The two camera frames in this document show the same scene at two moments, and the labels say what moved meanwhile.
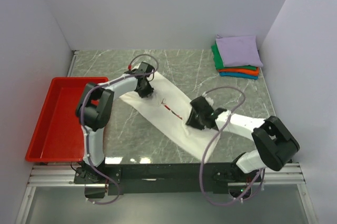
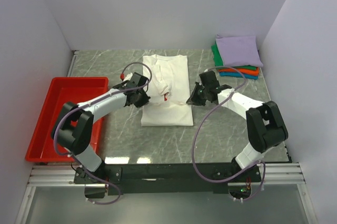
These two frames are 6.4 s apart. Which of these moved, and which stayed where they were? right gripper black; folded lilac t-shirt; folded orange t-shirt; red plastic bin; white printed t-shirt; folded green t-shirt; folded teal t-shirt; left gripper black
Moved: right gripper black; white printed t-shirt; left gripper black
Stayed: red plastic bin; folded lilac t-shirt; folded green t-shirt; folded teal t-shirt; folded orange t-shirt
